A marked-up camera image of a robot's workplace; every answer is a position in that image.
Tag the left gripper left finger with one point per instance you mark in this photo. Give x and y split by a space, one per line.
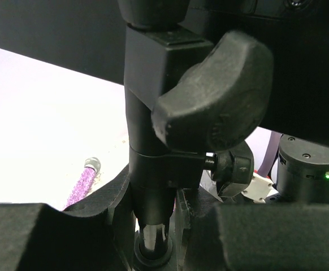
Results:
96 233

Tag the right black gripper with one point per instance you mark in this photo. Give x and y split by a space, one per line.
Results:
259 189

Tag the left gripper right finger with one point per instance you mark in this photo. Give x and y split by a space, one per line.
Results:
211 235

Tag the black perforated music stand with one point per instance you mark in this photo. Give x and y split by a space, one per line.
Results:
210 89

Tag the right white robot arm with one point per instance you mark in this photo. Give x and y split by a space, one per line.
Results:
302 175

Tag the purple glitter microphone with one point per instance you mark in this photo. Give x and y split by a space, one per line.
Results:
91 170

